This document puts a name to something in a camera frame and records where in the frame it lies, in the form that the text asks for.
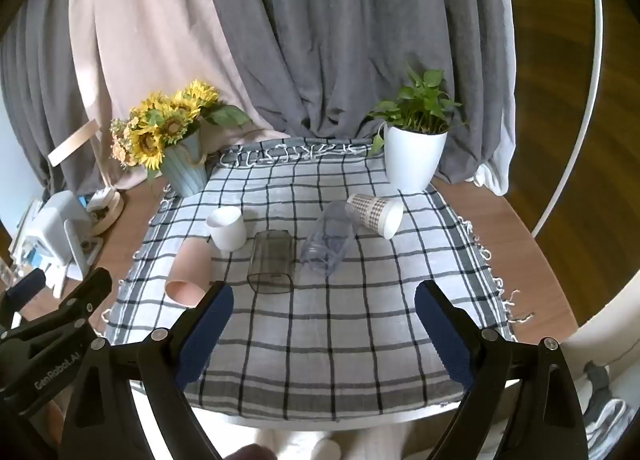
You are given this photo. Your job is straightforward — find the clear plastic cup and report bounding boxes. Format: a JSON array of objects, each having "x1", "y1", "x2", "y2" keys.
[{"x1": 298, "y1": 200, "x2": 357, "y2": 277}]

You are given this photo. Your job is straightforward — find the checked tablecloth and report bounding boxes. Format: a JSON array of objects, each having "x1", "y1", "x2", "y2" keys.
[{"x1": 102, "y1": 139, "x2": 537, "y2": 424}]

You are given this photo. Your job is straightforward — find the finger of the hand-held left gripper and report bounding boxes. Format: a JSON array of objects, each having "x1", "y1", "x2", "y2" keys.
[
  {"x1": 57, "y1": 267, "x2": 114, "y2": 323},
  {"x1": 0, "y1": 267, "x2": 47, "y2": 321}
]

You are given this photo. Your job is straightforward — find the white appliance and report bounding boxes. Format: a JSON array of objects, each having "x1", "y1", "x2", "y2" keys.
[{"x1": 9, "y1": 190, "x2": 99, "y2": 297}]

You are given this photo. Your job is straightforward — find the white plant pot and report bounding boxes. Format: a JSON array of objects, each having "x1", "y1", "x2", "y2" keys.
[{"x1": 384, "y1": 122, "x2": 449, "y2": 193}]

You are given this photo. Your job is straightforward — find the patterned paper cup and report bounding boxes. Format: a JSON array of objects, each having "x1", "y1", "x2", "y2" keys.
[{"x1": 346, "y1": 193, "x2": 405, "y2": 241}]

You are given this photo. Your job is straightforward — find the grey striped cloth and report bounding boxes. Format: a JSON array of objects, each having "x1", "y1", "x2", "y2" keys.
[{"x1": 582, "y1": 360, "x2": 633, "y2": 456}]

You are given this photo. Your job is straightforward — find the wooden strip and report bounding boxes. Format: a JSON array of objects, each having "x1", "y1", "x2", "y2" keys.
[{"x1": 48, "y1": 121, "x2": 99, "y2": 166}]

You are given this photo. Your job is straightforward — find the green leafy plant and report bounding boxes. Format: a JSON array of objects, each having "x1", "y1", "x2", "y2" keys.
[{"x1": 367, "y1": 67, "x2": 464, "y2": 157}]

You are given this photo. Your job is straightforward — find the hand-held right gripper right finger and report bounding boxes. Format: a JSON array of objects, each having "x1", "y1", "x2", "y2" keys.
[{"x1": 414, "y1": 279, "x2": 592, "y2": 460}]

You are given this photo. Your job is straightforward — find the blue ribbed vase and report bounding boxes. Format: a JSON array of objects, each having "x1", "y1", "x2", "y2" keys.
[{"x1": 161, "y1": 122, "x2": 209, "y2": 199}]

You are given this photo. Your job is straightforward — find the grey curtain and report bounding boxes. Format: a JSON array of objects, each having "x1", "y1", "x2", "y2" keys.
[
  {"x1": 0, "y1": 0, "x2": 101, "y2": 203},
  {"x1": 197, "y1": 0, "x2": 517, "y2": 187}
]

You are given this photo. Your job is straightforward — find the sunflower bouquet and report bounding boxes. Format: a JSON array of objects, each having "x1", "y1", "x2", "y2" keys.
[{"x1": 110, "y1": 80, "x2": 254, "y2": 185}]

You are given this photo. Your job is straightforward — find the white cup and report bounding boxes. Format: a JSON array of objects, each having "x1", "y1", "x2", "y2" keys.
[{"x1": 206, "y1": 206, "x2": 247, "y2": 253}]

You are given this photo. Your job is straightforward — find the white cloth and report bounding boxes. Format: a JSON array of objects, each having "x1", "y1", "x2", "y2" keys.
[{"x1": 471, "y1": 160, "x2": 517, "y2": 197}]

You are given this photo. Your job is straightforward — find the cream chair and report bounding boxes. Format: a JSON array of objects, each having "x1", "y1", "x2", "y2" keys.
[{"x1": 564, "y1": 270, "x2": 640, "y2": 381}]

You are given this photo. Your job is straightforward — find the pink cup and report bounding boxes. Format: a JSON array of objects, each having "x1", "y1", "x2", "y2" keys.
[{"x1": 165, "y1": 238, "x2": 214, "y2": 309}]

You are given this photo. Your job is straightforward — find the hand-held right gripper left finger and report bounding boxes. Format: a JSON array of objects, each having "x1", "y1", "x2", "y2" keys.
[{"x1": 60, "y1": 281, "x2": 236, "y2": 460}]

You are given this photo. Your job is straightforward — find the dark transparent cup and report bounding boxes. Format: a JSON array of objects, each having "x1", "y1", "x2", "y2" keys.
[{"x1": 246, "y1": 231, "x2": 296, "y2": 295}]

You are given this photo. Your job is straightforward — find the pink curtain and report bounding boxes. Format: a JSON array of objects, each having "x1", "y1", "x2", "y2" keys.
[{"x1": 69, "y1": 0, "x2": 292, "y2": 191}]

